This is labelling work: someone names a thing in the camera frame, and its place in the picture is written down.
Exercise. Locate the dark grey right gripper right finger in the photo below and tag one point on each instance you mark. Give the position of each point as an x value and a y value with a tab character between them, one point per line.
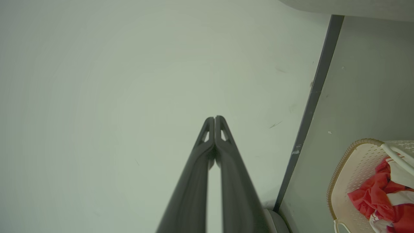
239	200

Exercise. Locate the red and white garment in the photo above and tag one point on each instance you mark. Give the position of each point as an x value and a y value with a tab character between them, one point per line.
401	223
372	194

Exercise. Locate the black baseboard strip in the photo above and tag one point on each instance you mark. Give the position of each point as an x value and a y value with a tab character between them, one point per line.
310	106

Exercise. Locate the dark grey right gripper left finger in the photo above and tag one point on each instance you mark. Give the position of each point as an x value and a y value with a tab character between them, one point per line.
190	194

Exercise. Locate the cream perforated laundry basket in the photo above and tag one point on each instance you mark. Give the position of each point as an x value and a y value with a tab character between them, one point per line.
352	168

